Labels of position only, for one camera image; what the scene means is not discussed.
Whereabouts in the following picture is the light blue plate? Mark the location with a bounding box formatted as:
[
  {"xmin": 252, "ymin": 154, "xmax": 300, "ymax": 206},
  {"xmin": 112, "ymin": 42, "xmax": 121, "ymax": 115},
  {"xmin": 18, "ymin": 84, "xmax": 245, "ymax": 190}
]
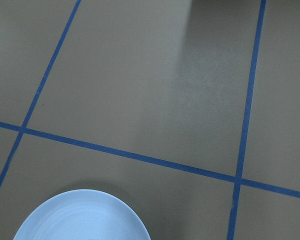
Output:
[{"xmin": 14, "ymin": 189, "xmax": 151, "ymax": 240}]

